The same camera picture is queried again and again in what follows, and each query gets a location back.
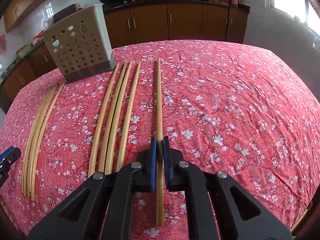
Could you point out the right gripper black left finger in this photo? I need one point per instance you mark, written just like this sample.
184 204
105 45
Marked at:
101 208

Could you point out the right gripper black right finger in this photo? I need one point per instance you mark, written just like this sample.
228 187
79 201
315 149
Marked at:
217 206

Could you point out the wooden chopstick of group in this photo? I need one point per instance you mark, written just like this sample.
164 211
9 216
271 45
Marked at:
113 132
110 120
94 150
124 136

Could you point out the brown lower kitchen cabinets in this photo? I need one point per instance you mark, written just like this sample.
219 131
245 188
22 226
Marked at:
134 25

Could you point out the wooden chopstick left group middle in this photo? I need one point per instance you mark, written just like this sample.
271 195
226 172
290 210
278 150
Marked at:
34 142

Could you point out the wooden chopstick left group outer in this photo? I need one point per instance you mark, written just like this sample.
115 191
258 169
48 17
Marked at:
29 143

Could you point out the green bowl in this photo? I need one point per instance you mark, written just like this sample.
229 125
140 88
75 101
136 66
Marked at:
24 51

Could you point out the red floral tablecloth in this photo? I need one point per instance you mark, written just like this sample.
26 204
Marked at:
226 106

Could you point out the beige perforated utensil holder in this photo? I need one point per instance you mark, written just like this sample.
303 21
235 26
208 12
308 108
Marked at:
79 44

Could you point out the dark cutting board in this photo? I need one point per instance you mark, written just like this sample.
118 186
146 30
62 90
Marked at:
64 13

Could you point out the black countertop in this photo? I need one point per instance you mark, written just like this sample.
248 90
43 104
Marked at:
133 4

